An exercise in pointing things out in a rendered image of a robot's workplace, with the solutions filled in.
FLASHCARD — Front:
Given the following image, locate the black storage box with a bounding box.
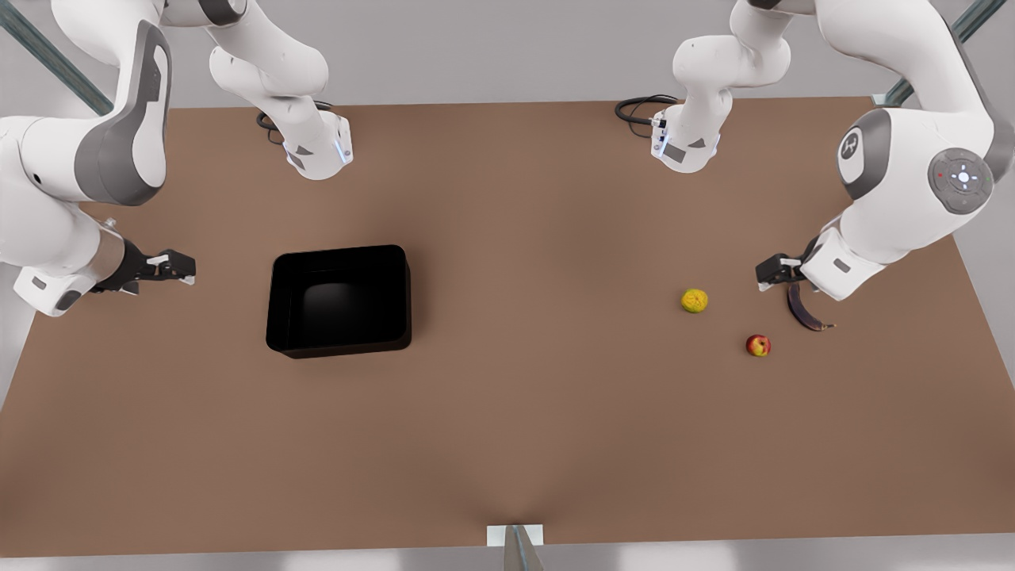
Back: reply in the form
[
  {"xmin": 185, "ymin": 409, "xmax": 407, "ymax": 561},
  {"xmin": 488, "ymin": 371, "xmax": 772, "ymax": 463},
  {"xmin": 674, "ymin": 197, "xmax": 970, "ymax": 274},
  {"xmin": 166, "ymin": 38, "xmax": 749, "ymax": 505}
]
[{"xmin": 266, "ymin": 244, "xmax": 412, "ymax": 359}]

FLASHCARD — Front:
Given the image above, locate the dark purple banana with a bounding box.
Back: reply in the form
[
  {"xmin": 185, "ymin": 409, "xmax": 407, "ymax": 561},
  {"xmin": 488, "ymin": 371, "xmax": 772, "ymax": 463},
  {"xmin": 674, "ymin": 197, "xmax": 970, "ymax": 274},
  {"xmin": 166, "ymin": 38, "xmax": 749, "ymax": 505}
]
[{"xmin": 787, "ymin": 282, "xmax": 837, "ymax": 332}]

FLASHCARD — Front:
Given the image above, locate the black cable loop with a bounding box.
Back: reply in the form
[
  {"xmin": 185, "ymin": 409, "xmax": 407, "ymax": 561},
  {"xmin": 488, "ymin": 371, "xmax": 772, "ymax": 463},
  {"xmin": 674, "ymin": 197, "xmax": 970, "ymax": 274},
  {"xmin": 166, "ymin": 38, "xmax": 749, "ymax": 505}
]
[
  {"xmin": 615, "ymin": 94, "xmax": 681, "ymax": 139},
  {"xmin": 256, "ymin": 100, "xmax": 335, "ymax": 146}
]

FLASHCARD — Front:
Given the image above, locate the silver frame post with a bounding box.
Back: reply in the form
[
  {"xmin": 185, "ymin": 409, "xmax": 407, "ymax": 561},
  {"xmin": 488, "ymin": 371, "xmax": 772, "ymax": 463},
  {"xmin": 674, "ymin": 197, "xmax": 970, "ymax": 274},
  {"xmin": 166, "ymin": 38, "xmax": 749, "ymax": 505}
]
[
  {"xmin": 486, "ymin": 523, "xmax": 546, "ymax": 571},
  {"xmin": 871, "ymin": 0, "xmax": 1009, "ymax": 109},
  {"xmin": 0, "ymin": 0, "xmax": 114, "ymax": 117}
]

